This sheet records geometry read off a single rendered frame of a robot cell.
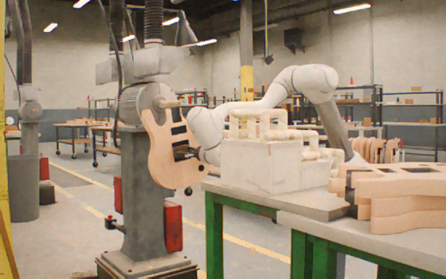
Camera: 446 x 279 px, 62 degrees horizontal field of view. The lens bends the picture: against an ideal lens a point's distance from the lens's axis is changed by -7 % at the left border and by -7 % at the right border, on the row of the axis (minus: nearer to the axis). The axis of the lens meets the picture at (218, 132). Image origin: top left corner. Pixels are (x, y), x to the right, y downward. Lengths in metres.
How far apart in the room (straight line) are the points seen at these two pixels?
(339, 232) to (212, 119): 0.76
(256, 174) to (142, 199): 1.22
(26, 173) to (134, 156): 2.47
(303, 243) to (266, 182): 0.23
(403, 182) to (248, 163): 0.54
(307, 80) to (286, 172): 0.65
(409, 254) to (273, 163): 0.54
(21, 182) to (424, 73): 11.56
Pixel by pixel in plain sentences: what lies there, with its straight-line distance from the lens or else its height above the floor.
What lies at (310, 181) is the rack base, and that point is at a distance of 1.42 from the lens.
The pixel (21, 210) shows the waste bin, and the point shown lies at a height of 0.15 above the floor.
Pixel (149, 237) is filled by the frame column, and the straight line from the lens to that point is 2.51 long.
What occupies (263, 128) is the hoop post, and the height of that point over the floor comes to 1.15.
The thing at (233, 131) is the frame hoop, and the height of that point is 1.13.
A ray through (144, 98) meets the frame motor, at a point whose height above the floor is 1.28.
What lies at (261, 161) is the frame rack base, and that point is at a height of 1.04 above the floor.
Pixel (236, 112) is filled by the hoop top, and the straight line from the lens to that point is 1.41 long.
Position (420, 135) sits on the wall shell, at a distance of 13.31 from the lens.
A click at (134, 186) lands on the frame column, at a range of 2.40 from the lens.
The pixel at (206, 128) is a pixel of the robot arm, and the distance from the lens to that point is 1.59.
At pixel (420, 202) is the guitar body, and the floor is 0.96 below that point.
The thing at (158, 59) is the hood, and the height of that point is 1.46.
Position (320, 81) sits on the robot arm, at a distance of 1.84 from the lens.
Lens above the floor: 1.21
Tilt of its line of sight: 3 degrees down
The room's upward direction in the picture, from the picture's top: 1 degrees counter-clockwise
